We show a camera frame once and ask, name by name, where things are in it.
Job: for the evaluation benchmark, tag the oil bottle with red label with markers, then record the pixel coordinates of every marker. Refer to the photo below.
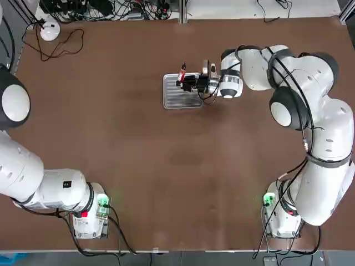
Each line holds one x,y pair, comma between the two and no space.
181,75

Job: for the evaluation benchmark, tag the blue bin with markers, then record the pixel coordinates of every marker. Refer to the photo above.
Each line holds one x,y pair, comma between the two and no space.
11,259

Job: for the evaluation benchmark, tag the aluminium frame corner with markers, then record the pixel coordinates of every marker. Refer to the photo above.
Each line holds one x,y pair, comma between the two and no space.
348,11

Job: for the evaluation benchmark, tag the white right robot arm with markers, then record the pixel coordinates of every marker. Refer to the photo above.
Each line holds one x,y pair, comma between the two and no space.
319,83

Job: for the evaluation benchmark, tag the white side table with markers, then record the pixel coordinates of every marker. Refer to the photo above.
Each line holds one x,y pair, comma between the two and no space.
222,8

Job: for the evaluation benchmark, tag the aluminium profile post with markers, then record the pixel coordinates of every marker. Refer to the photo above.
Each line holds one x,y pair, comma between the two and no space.
183,11

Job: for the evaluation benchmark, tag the ribbed silver metal tray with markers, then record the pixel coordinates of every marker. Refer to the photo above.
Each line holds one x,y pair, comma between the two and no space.
172,97

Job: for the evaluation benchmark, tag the white dome-shaped device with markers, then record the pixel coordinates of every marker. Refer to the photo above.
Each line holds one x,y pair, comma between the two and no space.
50,31

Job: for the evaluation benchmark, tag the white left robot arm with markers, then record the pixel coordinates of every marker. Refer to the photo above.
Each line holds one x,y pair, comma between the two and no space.
22,166

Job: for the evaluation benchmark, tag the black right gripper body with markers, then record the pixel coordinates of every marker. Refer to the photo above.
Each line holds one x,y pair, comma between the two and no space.
203,84

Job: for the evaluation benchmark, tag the grey floor box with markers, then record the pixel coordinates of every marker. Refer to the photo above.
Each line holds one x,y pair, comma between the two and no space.
269,261

